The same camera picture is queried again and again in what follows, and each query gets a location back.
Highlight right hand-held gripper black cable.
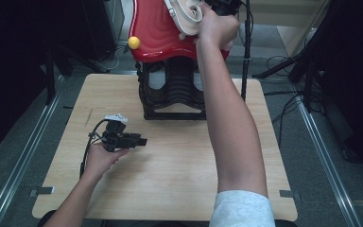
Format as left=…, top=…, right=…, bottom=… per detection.
left=239, top=0, right=253, bottom=102

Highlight black metal stand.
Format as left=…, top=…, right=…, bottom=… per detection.
left=43, top=44, right=110, bottom=107
left=251, top=44, right=324, bottom=113

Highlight person's left hand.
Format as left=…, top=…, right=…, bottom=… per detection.
left=82, top=142, right=130, bottom=184

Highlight yellow ball knob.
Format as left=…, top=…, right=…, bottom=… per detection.
left=128, top=36, right=142, bottom=50

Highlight person's right hand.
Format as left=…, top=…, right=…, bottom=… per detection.
left=195, top=2, right=241, bottom=51

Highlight person's dark trousers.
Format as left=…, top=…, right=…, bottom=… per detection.
left=37, top=209, right=298, bottom=227

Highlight red and black shoe rack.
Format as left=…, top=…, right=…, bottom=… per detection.
left=128, top=0, right=234, bottom=121

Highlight white slingback heeled shoe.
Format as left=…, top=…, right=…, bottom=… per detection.
left=163, top=0, right=204, bottom=37

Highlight person's white sleeve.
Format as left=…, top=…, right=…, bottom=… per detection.
left=209, top=189, right=277, bottom=227

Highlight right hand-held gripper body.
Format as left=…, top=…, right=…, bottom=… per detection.
left=205, top=0, right=244, bottom=17

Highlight black curtain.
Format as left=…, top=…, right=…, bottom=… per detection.
left=296, top=0, right=363, bottom=174
left=0, top=0, right=118, bottom=158

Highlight black leather shoe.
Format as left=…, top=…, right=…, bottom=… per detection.
left=191, top=71, right=204, bottom=102
left=144, top=61, right=172, bottom=106

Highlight black floor cables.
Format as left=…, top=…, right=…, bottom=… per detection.
left=263, top=55, right=308, bottom=148

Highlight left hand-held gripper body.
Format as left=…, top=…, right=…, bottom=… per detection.
left=101, top=113, right=135, bottom=153

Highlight grey metal bracket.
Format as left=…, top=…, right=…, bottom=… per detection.
left=279, top=189, right=302, bottom=201
left=28, top=186, right=56, bottom=199

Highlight metal floor rail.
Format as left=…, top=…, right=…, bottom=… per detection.
left=294, top=93, right=363, bottom=227
left=0, top=75, right=66, bottom=227

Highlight white floor cable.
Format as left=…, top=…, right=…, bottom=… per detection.
left=96, top=44, right=126, bottom=72

